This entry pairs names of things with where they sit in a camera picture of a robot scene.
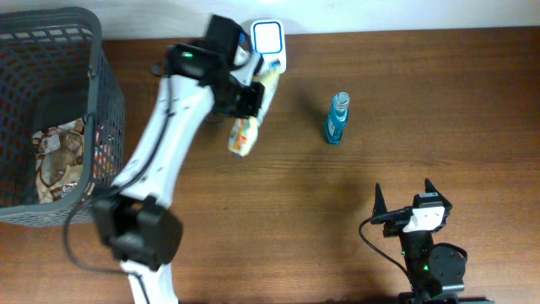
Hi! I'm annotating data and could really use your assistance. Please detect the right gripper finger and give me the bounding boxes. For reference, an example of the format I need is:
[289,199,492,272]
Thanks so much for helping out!
[424,178,450,205]
[372,183,387,216]

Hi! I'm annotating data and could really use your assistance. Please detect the yellow wet wipes pack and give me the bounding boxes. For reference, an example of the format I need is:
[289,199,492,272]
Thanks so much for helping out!
[228,60,281,158]

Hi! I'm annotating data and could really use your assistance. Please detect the blue mouthwash bottle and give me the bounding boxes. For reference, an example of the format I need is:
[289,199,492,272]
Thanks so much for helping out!
[325,92,350,145]

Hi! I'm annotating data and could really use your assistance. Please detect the brown cookie snack pouch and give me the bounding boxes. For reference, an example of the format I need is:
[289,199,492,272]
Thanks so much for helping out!
[32,118,85,204]

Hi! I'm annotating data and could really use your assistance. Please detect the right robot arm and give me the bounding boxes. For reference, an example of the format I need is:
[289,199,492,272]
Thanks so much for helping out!
[368,179,490,304]

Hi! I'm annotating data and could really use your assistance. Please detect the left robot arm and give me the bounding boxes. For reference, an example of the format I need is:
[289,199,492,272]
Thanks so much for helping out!
[93,15,284,303]

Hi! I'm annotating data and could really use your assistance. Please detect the white barcode scanner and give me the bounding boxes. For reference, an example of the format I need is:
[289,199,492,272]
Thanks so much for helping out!
[250,19,287,73]

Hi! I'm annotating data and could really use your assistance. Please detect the dark grey plastic basket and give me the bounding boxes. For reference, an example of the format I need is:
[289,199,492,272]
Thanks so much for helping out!
[1,7,125,227]

